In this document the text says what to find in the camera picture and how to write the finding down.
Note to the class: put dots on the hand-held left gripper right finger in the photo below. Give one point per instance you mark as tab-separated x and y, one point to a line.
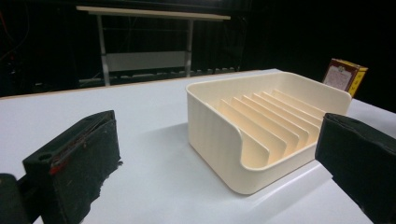
358	155

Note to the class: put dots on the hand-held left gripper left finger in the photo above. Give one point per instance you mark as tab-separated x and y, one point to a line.
81	161

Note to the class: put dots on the red and yellow box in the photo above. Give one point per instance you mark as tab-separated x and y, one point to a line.
341	76

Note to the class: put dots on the cream plastic slotted organizer box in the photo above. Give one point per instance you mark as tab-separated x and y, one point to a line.
218	140

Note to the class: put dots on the white table with metal legs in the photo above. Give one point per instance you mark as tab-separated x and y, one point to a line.
146	60

